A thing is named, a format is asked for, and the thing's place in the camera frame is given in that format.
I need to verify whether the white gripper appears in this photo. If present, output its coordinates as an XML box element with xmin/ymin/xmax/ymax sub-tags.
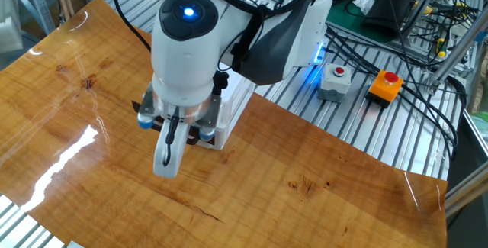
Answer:
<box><xmin>152</xmin><ymin>101</ymin><xmax>191</xmax><ymax>179</ymax></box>

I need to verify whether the white drawer with black handle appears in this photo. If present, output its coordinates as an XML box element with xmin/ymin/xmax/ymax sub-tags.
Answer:
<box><xmin>131</xmin><ymin>100</ymin><xmax>217</xmax><ymax>147</ymax></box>

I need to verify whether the wood grain table mat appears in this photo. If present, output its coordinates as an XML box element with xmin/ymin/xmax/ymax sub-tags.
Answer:
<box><xmin>0</xmin><ymin>0</ymin><xmax>448</xmax><ymax>248</ymax></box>

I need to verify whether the grey box with red button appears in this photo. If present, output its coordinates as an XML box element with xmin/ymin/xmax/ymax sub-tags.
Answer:
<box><xmin>317</xmin><ymin>63</ymin><xmax>352</xmax><ymax>104</ymax></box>

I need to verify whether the white foam block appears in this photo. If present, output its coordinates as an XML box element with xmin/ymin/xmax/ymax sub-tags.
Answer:
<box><xmin>0</xmin><ymin>0</ymin><xmax>24</xmax><ymax>53</ymax></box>

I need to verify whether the green mat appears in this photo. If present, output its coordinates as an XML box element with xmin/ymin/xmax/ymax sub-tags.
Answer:
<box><xmin>242</xmin><ymin>0</ymin><xmax>400</xmax><ymax>45</ymax></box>

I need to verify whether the orange box with red button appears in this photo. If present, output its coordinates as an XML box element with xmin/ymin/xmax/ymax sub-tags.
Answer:
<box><xmin>365</xmin><ymin>69</ymin><xmax>404</xmax><ymax>108</ymax></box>

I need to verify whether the crumpled white tissue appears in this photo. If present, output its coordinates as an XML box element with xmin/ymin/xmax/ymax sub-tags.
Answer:
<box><xmin>351</xmin><ymin>0</ymin><xmax>377</xmax><ymax>16</ymax></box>

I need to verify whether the yellow black screwdriver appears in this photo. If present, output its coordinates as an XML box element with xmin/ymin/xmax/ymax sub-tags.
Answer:
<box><xmin>435</xmin><ymin>37</ymin><xmax>448</xmax><ymax>59</ymax></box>

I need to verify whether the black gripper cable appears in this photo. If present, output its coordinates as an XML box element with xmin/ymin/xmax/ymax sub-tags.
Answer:
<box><xmin>162</xmin><ymin>105</ymin><xmax>181</xmax><ymax>167</ymax></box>

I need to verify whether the black camera cable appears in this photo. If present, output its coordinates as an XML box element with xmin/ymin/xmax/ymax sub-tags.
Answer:
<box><xmin>113</xmin><ymin>0</ymin><xmax>230</xmax><ymax>96</ymax></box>

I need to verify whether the grey perforated shelf frame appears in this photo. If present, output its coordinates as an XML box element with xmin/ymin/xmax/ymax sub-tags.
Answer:
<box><xmin>0</xmin><ymin>0</ymin><xmax>57</xmax><ymax>35</ymax></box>

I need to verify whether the black cable bundle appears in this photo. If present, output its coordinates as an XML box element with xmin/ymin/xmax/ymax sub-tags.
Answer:
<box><xmin>323</xmin><ymin>22</ymin><xmax>470</xmax><ymax>162</ymax></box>

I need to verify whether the slim aluminium profile post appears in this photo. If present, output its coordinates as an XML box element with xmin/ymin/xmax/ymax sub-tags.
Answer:
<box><xmin>396</xmin><ymin>0</ymin><xmax>446</xmax><ymax>47</ymax></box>

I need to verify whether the yellow handled tool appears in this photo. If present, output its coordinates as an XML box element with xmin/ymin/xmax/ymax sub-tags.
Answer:
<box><xmin>413</xmin><ymin>0</ymin><xmax>435</xmax><ymax>16</ymax></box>

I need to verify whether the aluminium profile rail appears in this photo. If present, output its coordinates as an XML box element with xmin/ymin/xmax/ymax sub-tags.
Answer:
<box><xmin>444</xmin><ymin>169</ymin><xmax>488</xmax><ymax>218</ymax></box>

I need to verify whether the thick aluminium profile post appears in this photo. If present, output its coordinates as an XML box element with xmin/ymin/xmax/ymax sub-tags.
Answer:
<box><xmin>427</xmin><ymin>11</ymin><xmax>488</xmax><ymax>96</ymax></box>

